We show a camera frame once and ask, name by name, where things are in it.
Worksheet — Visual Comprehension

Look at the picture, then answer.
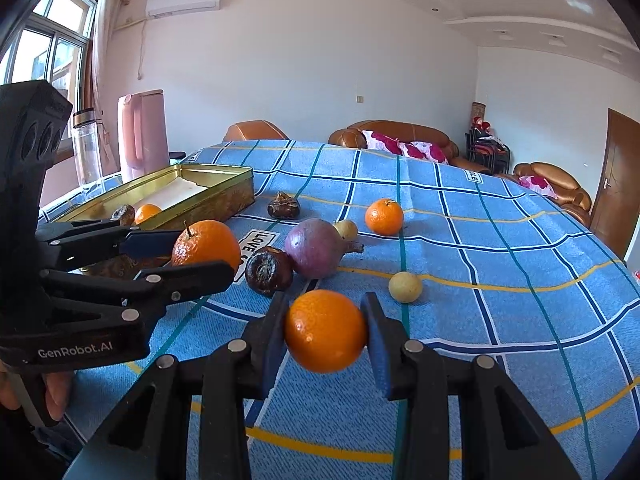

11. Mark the stack of black chairs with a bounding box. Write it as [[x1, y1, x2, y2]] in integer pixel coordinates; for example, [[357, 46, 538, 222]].
[[465, 127, 512, 176]]

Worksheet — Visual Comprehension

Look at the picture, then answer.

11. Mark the clear glass bottle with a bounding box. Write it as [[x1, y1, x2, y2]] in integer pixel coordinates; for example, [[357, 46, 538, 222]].
[[70, 108, 106, 193]]

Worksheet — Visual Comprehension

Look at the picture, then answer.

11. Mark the gold metal tin box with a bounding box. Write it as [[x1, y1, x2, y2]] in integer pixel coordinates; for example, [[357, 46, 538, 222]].
[[49, 162, 257, 278]]

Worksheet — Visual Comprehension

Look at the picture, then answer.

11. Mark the purple round onion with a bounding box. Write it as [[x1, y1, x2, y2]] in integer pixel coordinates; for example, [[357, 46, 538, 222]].
[[284, 218, 366, 281]]

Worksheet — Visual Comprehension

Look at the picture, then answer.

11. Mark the window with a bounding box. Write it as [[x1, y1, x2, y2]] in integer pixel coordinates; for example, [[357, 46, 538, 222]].
[[0, 0, 98, 111]]

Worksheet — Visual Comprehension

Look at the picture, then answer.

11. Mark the smooth orange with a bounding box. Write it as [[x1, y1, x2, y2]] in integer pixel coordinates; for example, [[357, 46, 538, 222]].
[[284, 289, 369, 374]]

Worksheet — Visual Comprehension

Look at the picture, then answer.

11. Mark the blue checkered tablecloth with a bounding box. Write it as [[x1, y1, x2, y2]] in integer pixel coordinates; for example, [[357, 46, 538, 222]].
[[37, 139, 640, 480]]

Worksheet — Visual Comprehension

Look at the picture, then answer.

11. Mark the white air conditioner pipe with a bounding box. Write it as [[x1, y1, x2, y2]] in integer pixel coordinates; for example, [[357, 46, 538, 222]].
[[114, 14, 151, 81]]

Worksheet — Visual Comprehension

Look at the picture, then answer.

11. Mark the person's left hand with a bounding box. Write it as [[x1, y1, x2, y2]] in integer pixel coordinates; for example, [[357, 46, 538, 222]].
[[0, 357, 73, 422]]

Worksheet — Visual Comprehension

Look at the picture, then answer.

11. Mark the pink curtain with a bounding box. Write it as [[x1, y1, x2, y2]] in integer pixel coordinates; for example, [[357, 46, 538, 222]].
[[80, 0, 125, 116]]

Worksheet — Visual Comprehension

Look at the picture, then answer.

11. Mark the orange with stem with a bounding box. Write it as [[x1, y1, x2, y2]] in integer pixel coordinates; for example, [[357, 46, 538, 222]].
[[171, 219, 242, 276]]

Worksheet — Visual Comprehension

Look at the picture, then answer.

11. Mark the yellow round fruit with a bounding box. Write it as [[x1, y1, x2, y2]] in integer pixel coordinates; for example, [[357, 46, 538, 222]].
[[388, 271, 424, 304]]

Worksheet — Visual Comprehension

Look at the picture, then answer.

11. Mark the white air conditioner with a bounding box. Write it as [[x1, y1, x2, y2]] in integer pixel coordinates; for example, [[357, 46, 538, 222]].
[[145, 0, 223, 20]]

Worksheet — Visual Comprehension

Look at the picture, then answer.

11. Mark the brown leather sofa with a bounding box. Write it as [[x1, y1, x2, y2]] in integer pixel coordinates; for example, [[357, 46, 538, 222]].
[[327, 120, 493, 175]]

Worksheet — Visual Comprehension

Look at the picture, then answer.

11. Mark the brown wooden door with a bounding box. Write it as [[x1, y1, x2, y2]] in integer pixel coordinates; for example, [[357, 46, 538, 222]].
[[590, 107, 640, 261]]

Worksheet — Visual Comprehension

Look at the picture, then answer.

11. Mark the white red floral pillow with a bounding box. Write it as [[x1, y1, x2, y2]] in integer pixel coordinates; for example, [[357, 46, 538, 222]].
[[361, 130, 406, 153], [517, 175, 558, 200], [397, 141, 449, 165]]

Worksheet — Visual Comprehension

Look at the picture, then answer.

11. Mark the pink electric kettle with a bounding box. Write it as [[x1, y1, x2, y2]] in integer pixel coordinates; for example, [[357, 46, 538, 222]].
[[116, 89, 171, 183]]

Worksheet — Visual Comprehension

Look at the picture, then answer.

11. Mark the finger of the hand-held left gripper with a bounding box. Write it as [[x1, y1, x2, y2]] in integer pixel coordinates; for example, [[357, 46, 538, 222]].
[[40, 259, 237, 322], [36, 221, 184, 272]]

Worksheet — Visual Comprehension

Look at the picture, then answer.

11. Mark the brown leather armchair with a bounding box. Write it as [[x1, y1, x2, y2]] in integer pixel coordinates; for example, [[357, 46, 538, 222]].
[[495, 161, 593, 228], [222, 120, 290, 142]]

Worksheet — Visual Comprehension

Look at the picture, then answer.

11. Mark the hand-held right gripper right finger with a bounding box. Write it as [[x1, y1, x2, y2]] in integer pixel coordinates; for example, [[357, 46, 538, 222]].
[[360, 292, 568, 480]]

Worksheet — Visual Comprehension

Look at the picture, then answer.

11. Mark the small orange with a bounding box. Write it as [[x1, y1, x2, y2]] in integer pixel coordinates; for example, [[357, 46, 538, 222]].
[[134, 203, 163, 226], [364, 198, 405, 237]]

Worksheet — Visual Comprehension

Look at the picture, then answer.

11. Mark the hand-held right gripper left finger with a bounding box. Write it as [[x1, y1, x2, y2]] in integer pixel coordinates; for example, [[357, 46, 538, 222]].
[[65, 290, 291, 480]]

